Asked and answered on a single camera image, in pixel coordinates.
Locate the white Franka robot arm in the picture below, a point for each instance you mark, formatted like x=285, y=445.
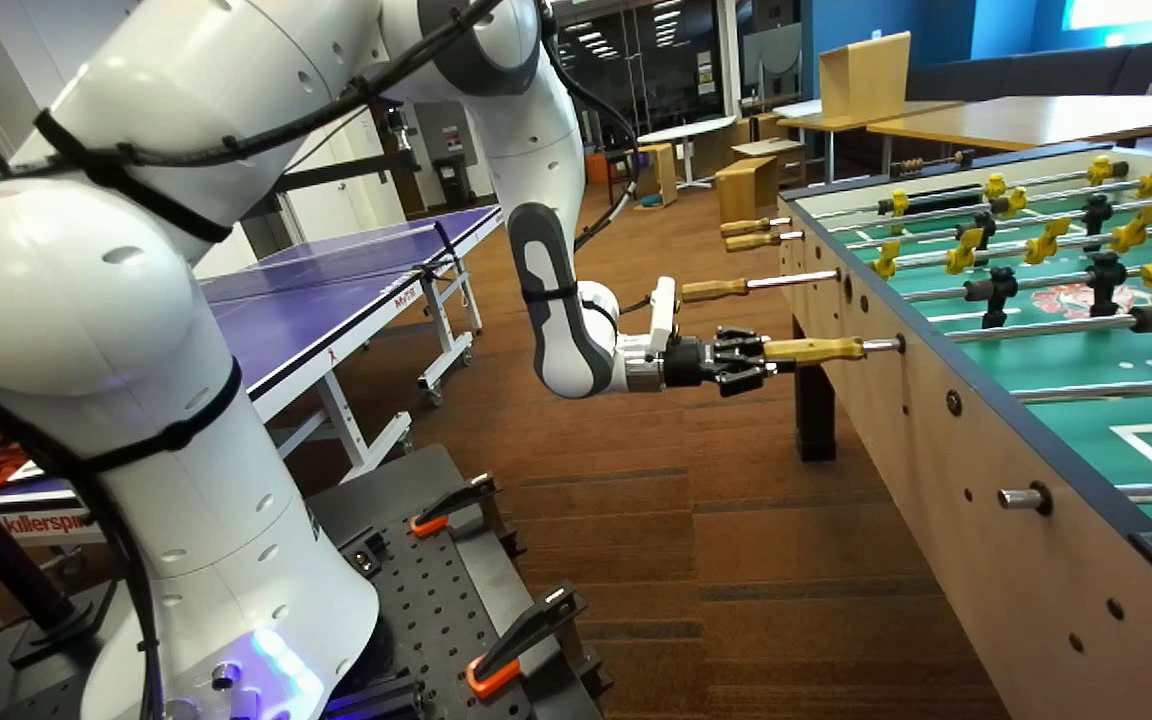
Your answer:
x=80, y=346

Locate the dark blue couch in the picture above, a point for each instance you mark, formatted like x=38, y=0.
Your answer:
x=1082, y=70

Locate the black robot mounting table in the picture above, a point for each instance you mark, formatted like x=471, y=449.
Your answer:
x=448, y=600

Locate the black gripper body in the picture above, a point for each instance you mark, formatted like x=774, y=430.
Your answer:
x=694, y=363

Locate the rod with five black players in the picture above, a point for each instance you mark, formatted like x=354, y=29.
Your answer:
x=997, y=284

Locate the foosball table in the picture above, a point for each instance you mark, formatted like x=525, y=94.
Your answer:
x=1001, y=600

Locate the light wooden table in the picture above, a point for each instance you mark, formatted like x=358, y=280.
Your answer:
x=816, y=119
x=1040, y=121

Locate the black clamp with orange tip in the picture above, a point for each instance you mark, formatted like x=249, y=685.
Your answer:
x=448, y=506
x=517, y=646

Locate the white round table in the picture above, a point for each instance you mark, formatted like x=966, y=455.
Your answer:
x=688, y=128

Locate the bright window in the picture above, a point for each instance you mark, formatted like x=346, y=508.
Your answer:
x=1136, y=15

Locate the black metal stand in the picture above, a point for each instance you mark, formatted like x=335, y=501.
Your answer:
x=337, y=169

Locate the cardboard box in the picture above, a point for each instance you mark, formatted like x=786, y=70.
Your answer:
x=747, y=185
x=864, y=76

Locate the rod with two black players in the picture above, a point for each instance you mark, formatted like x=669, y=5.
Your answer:
x=1111, y=385

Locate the rod with five yellow players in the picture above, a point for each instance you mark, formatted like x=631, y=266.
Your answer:
x=1040, y=240

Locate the white box with lettering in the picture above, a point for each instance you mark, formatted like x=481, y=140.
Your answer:
x=48, y=525

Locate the rod with three black players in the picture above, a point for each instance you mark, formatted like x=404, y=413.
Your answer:
x=1096, y=208
x=1022, y=496

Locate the blue table tennis table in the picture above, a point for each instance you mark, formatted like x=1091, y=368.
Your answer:
x=323, y=284

